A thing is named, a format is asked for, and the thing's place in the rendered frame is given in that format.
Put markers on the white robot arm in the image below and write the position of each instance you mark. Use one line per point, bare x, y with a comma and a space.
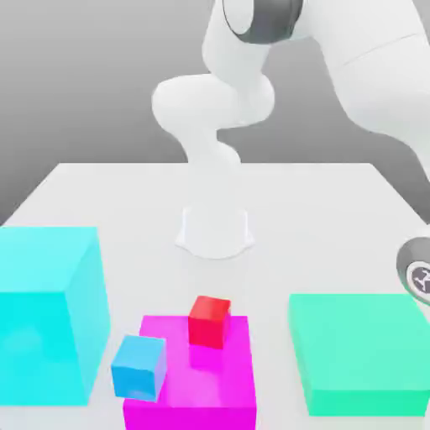
215, 100

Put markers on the small red cube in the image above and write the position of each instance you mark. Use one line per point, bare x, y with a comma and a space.
206, 326

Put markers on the small blue cube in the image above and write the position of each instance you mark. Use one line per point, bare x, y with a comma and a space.
136, 369

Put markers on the large magenta box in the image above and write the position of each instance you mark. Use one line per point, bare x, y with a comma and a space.
201, 389

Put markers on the large mint green box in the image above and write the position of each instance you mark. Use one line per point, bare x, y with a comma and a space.
359, 346

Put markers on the large cyan box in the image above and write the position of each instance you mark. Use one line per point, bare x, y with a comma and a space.
37, 322

